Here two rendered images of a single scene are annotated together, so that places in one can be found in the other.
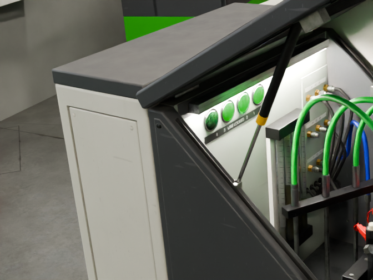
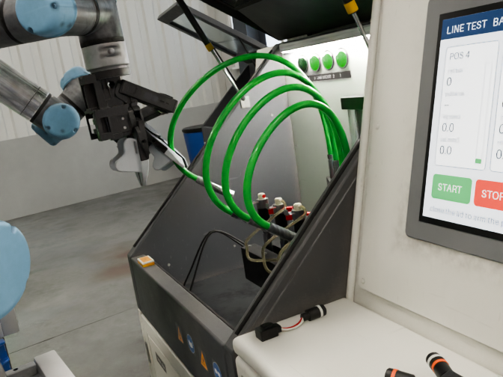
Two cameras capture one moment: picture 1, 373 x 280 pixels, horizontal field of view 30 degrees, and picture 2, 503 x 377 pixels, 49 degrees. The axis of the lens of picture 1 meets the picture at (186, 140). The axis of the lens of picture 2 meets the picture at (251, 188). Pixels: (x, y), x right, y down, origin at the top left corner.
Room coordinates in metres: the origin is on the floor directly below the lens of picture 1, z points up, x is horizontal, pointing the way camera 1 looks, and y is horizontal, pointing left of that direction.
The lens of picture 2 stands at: (1.84, -1.53, 1.38)
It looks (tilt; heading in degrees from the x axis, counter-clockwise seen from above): 12 degrees down; 114
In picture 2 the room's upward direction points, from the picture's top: 8 degrees counter-clockwise
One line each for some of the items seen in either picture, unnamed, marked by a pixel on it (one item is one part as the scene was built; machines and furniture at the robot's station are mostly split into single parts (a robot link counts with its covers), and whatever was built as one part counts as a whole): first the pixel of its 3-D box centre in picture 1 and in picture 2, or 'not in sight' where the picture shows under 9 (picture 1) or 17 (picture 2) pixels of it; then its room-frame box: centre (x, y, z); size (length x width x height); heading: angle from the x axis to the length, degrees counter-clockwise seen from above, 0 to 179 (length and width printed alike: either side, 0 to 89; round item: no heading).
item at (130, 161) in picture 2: not in sight; (131, 164); (1.26, -0.72, 1.25); 0.06 x 0.03 x 0.09; 52
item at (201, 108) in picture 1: (266, 71); (340, 36); (1.54, -0.20, 1.43); 0.54 x 0.03 x 0.02; 139
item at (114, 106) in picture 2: not in sight; (112, 105); (1.24, -0.72, 1.36); 0.09 x 0.08 x 0.12; 52
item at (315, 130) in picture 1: (320, 127); not in sight; (1.72, -0.36, 1.20); 0.13 x 0.03 x 0.31; 139
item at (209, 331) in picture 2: not in sight; (181, 322); (1.20, -0.58, 0.87); 0.62 x 0.04 x 0.16; 139
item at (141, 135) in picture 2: not in sight; (137, 136); (1.27, -0.71, 1.30); 0.05 x 0.02 x 0.09; 142
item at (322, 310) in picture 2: not in sight; (291, 321); (1.54, -0.78, 0.99); 0.12 x 0.02 x 0.02; 49
